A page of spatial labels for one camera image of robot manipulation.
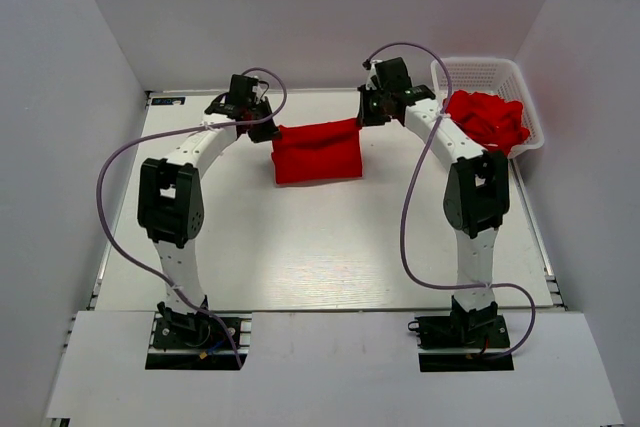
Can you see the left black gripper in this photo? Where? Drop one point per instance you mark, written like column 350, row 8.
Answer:
column 269, row 132

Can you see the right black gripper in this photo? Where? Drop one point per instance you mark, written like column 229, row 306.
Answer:
column 366, row 117

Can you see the red t shirt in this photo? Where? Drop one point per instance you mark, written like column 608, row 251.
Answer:
column 318, row 152

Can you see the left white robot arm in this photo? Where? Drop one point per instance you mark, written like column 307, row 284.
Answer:
column 170, row 202

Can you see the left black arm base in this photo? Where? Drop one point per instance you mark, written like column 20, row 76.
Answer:
column 194, row 345

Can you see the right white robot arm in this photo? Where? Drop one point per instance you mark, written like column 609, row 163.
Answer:
column 476, row 199

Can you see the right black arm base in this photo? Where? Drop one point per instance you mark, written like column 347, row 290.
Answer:
column 441, row 351

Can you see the red t shirts pile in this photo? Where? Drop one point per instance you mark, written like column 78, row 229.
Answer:
column 495, row 124

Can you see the black table label sticker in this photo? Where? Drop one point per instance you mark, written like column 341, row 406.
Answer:
column 168, row 101

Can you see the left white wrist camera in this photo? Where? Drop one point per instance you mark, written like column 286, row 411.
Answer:
column 260, row 89

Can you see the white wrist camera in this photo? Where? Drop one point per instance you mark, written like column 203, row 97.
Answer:
column 372, row 81
column 260, row 89

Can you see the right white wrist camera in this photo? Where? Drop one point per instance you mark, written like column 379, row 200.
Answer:
column 372, row 81

